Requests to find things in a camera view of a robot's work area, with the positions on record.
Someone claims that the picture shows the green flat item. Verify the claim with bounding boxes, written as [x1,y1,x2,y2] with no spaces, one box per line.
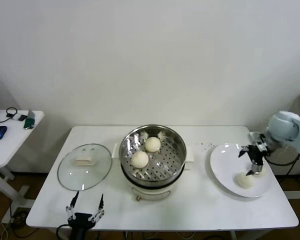
[23,116,37,130]

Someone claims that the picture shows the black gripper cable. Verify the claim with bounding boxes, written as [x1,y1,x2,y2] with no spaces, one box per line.
[55,224,73,240]
[266,149,300,166]

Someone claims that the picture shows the thin black looped cable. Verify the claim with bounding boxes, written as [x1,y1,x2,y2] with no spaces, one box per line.
[0,107,18,124]

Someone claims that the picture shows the white floor cable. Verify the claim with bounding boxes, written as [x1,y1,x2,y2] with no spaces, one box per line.
[0,221,10,240]

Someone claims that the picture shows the round glass pot lid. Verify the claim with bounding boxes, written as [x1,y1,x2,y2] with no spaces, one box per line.
[57,143,113,192]

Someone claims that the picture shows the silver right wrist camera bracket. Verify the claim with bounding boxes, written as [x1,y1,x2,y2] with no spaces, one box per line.
[249,132,273,154]

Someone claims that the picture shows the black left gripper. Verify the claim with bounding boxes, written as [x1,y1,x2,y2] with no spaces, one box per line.
[65,191,106,240]

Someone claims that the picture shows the white side table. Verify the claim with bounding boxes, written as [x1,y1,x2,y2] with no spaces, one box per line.
[0,109,45,216]

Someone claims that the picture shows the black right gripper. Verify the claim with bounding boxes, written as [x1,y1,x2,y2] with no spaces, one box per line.
[237,145,265,177]

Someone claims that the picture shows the black floor cable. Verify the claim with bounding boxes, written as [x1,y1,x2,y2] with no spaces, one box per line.
[9,209,28,238]

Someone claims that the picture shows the black power cable with plug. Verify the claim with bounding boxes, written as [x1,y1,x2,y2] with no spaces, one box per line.
[286,154,300,177]

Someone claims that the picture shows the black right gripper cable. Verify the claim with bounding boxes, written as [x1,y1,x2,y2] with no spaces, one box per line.
[266,149,300,166]

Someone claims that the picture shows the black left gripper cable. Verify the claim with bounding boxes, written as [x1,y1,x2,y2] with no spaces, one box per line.
[55,224,73,240]

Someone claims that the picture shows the white oval plate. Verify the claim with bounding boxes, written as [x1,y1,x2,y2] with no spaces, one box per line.
[209,142,273,198]

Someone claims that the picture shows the white electric cooker pot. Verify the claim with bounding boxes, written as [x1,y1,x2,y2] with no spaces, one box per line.
[111,143,195,202]

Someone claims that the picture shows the stainless steel steamer basket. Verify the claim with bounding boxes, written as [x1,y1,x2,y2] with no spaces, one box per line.
[111,124,195,183]

